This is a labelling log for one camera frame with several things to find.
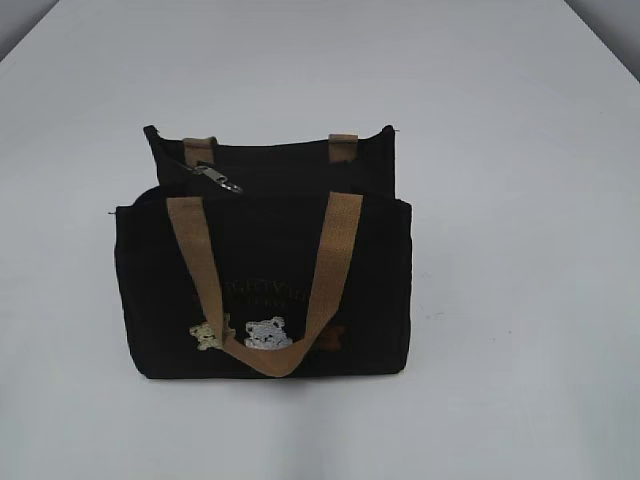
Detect silver metal zipper pull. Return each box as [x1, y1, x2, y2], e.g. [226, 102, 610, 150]
[185, 163, 244, 195]

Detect black canvas tote bag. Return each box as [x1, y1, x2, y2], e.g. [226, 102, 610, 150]
[114, 126, 412, 380]

